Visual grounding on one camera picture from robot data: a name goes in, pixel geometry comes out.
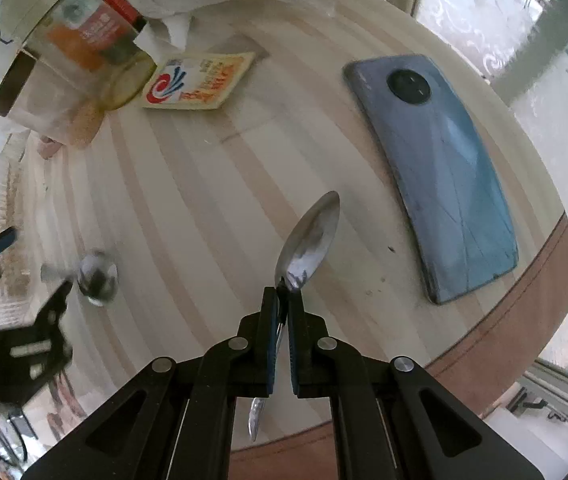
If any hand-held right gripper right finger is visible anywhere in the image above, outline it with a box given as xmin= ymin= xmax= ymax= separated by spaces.
xmin=286 ymin=292 xmax=545 ymax=480

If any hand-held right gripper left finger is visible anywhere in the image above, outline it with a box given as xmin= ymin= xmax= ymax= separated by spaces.
xmin=24 ymin=286 xmax=282 ymax=480

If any metal spoon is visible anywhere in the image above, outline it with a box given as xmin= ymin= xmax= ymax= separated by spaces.
xmin=40 ymin=249 xmax=120 ymax=307
xmin=247 ymin=190 xmax=341 ymax=444

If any small pink packet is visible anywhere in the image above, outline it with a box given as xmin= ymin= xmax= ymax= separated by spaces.
xmin=38 ymin=136 xmax=63 ymax=159

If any brown lid clear jar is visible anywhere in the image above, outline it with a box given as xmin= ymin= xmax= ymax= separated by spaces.
xmin=0 ymin=52 xmax=105 ymax=151

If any striped cat print tablecloth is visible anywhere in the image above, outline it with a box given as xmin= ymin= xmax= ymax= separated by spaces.
xmin=0 ymin=0 xmax=568 ymax=480

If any blue smartphone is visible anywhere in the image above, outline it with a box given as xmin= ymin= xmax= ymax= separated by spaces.
xmin=342 ymin=53 xmax=521 ymax=306

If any small white yellow packet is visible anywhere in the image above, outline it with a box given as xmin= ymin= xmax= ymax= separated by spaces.
xmin=140 ymin=51 xmax=257 ymax=111

